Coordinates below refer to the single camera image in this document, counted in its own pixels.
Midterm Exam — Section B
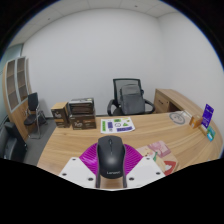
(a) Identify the teal packet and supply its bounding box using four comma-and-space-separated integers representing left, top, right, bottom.
206, 126, 217, 142

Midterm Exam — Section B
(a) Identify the round white patterned disc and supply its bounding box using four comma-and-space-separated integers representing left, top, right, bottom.
168, 111, 188, 126

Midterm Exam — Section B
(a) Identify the black computer mouse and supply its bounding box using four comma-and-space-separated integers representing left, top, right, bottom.
95, 134, 127, 179

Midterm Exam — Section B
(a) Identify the wide brown cardboard box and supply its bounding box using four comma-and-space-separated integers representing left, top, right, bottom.
68, 113, 97, 131

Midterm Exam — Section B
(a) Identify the black leather sofa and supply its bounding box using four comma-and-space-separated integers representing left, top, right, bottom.
0, 121, 28, 163

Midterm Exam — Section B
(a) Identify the black visitor chair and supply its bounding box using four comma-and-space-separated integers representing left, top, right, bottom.
23, 92, 48, 139

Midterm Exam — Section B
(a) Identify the tall brown cardboard box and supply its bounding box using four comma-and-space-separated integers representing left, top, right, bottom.
50, 101, 71, 129

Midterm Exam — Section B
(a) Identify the wooden side desk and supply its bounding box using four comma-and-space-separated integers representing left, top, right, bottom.
153, 88, 201, 114

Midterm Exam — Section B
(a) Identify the grey backpack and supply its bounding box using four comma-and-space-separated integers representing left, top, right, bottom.
119, 83, 146, 116

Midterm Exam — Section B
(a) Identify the small orange box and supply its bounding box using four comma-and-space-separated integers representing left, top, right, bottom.
188, 114, 204, 129

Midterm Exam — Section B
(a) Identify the white sticker sheet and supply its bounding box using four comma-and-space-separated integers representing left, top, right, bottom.
100, 116, 136, 135

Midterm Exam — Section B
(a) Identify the purple sign stand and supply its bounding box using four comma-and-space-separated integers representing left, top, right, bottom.
201, 103, 215, 130

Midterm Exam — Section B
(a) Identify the wooden shelf unit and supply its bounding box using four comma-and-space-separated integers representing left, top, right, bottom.
2, 56, 33, 141

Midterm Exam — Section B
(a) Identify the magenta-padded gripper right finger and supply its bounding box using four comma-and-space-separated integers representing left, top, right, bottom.
123, 143, 167, 189

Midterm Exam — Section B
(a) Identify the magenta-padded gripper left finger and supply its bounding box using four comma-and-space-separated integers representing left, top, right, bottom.
58, 142, 101, 189

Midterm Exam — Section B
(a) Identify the black mesh office chair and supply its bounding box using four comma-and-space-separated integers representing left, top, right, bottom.
106, 77, 156, 117

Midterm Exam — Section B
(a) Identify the dark cardboard box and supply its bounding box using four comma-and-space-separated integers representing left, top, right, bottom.
68, 97, 95, 116

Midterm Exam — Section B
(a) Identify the cartoon print mouse pad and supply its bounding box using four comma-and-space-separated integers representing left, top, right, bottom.
136, 140, 179, 177

